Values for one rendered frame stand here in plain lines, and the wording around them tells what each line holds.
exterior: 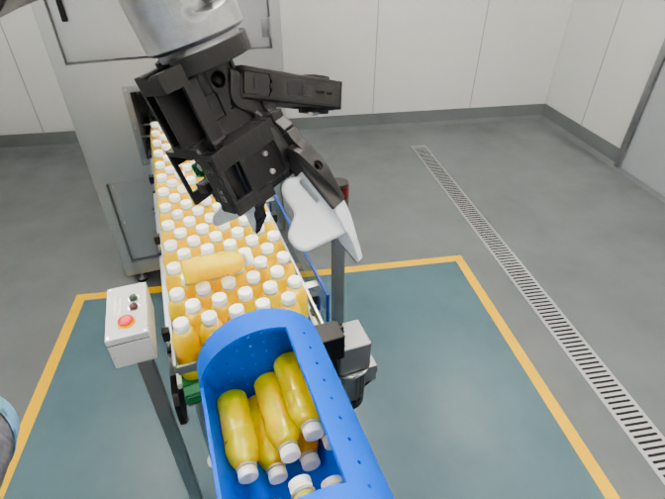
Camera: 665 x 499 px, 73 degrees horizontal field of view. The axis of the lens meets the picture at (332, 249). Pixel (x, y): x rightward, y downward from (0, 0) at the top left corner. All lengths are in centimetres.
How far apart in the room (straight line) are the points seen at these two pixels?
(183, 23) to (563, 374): 255
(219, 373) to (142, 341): 23
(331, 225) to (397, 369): 211
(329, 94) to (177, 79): 14
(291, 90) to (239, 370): 80
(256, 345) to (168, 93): 78
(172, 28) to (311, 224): 17
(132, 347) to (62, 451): 132
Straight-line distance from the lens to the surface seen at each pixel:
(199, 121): 35
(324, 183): 37
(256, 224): 49
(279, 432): 96
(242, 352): 105
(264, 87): 38
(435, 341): 263
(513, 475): 227
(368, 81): 516
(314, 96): 41
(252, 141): 35
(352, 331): 144
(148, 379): 144
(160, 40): 35
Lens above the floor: 191
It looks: 36 degrees down
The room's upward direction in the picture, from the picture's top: straight up
